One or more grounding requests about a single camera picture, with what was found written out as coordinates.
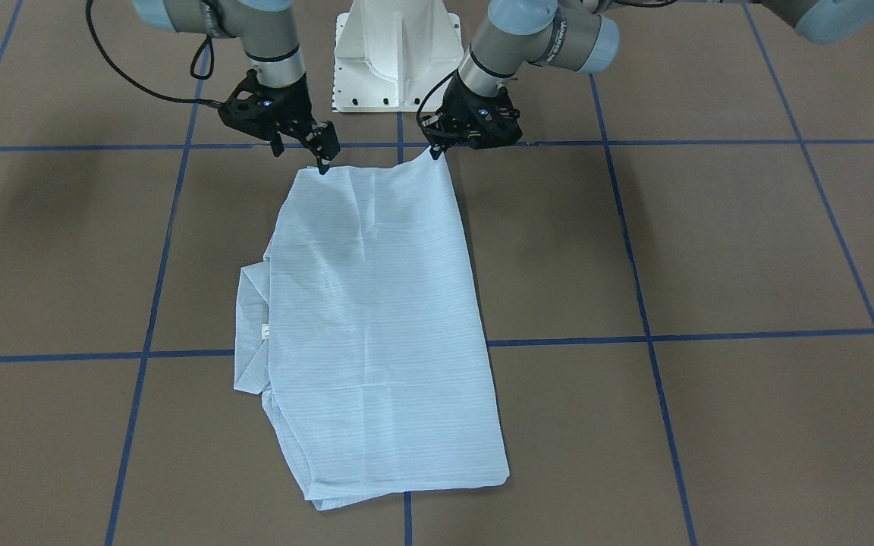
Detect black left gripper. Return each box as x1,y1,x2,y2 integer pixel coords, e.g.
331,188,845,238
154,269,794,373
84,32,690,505
420,73,523,160

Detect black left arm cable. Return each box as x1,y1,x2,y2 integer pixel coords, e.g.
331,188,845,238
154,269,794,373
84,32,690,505
416,70,459,130

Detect light blue button shirt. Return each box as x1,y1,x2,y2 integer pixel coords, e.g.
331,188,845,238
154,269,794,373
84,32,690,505
234,152,510,511

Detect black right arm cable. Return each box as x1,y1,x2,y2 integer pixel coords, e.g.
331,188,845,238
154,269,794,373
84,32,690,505
85,0,225,107

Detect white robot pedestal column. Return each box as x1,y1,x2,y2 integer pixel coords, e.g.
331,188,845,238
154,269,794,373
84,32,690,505
331,1,464,114

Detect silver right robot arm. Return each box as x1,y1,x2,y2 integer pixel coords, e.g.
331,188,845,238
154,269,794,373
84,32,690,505
133,1,340,175

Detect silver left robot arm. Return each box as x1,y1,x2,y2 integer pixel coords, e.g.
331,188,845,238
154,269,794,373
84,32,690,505
415,1,669,160

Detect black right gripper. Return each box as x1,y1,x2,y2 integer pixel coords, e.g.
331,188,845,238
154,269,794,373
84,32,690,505
218,69,341,175

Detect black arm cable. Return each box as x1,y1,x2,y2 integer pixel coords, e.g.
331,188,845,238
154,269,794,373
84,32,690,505
85,0,225,107
416,70,459,130

